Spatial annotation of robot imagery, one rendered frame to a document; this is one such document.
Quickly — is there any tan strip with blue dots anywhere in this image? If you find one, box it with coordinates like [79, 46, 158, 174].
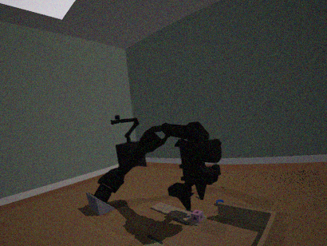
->
[151, 202, 192, 224]

